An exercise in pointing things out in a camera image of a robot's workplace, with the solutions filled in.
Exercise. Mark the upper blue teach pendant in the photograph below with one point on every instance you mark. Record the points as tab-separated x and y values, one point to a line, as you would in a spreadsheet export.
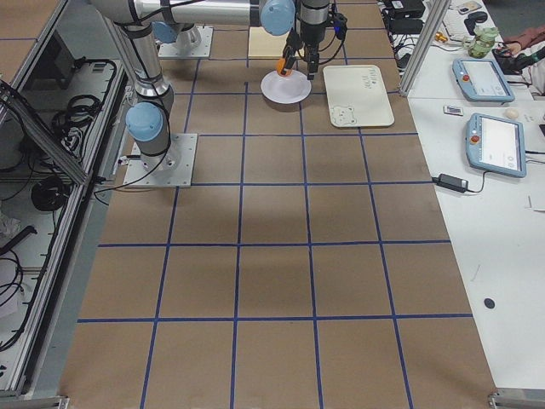
482	81

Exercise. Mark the black power adapter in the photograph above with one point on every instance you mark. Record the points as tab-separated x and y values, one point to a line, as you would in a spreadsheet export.
450	182

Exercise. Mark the lower blue teach pendant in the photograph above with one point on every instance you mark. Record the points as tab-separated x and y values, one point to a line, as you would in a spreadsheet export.
496	144

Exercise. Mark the gold metal cylinder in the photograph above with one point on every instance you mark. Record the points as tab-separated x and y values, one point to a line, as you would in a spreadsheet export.
440	37

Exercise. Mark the bamboo cutting board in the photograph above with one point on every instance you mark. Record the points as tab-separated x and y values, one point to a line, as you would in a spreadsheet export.
263	45

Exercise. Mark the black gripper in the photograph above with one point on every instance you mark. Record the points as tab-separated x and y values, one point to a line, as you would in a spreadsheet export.
309	36

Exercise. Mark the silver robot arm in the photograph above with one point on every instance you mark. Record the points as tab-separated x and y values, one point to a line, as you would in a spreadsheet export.
182	36
134	19

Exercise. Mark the cream bear tray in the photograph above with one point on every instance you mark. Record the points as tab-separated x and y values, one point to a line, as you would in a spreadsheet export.
357	96

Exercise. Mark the white round plate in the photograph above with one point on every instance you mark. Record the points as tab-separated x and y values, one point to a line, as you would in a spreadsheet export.
286	90

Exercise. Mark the blue teach pendant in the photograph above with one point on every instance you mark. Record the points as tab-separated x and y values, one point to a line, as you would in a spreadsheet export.
482	81
496	144

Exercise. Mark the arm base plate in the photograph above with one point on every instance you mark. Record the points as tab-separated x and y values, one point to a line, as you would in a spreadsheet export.
170	52
173	169

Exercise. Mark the aluminium frame post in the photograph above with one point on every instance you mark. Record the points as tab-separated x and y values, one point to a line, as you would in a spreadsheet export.
436	13

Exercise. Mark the orange fruit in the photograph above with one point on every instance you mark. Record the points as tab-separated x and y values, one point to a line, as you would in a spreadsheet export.
284	66

